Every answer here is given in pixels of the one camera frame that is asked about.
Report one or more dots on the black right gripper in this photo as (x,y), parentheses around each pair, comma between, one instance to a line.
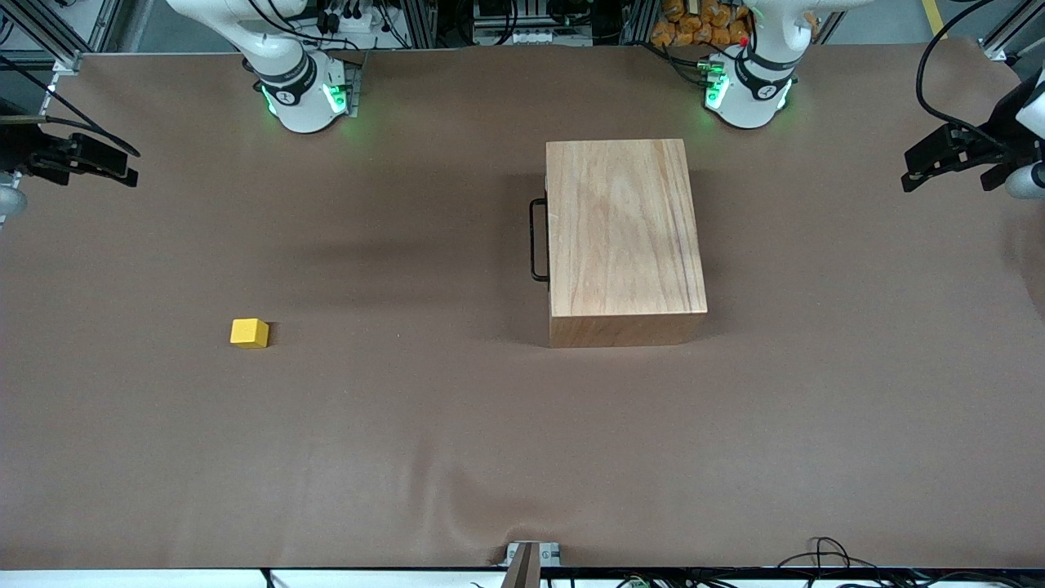
(21,149)

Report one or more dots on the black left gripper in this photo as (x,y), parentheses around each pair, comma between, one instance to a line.
(998,140)

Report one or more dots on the aluminium frame profile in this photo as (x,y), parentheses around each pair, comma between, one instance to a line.
(1012,37)
(41,33)

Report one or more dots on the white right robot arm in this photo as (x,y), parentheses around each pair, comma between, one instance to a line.
(298,98)

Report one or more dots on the yellow cube block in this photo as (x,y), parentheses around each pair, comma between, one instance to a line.
(249,332)

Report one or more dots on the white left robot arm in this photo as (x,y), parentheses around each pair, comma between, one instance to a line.
(755,94)

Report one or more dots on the white power strip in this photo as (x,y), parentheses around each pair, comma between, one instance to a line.
(535,37)

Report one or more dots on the metal table edge clamp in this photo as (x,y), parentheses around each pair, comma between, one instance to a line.
(531,559)

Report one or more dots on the brown table cover sheet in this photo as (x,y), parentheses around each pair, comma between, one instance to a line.
(367,425)

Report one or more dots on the pile of orange objects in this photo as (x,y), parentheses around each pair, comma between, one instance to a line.
(702,20)

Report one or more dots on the wooden drawer cabinet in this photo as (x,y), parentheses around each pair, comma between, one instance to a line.
(624,237)

